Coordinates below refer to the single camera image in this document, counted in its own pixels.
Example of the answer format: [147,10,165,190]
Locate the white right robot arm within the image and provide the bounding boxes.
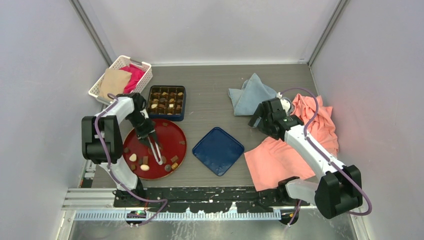
[248,97,366,219]

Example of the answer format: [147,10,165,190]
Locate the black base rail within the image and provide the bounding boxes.
[112,186,298,214]

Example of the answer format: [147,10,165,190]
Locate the pink cloth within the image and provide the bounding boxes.
[244,93,339,192]

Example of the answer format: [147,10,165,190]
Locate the blue chocolate tin box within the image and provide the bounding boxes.
[146,85,186,122]

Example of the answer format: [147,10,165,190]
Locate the red round tray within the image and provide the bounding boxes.
[123,118,187,180]

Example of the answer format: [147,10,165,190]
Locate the caramel cube chocolate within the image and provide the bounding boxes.
[171,162,179,170]

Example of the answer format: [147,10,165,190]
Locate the magenta cloth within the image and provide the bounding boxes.
[119,64,145,94]

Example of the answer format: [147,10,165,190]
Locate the white plastic basket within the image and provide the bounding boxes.
[88,55,153,105]

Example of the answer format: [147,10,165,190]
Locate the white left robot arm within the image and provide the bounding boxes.
[81,92,163,207]

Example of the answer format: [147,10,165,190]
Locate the white oval chocolate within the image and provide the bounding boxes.
[140,164,150,172]
[129,153,137,162]

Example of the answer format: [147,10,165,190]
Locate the light blue denim cloth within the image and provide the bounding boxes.
[228,73,277,116]

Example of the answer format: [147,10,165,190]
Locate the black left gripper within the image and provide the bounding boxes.
[127,111,158,149]

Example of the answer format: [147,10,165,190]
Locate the beige cloth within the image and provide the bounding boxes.
[98,68,131,102]

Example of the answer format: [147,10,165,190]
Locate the blue tin lid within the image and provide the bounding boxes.
[192,127,245,177]

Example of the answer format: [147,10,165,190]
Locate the metal tongs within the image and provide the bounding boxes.
[147,137,164,166]

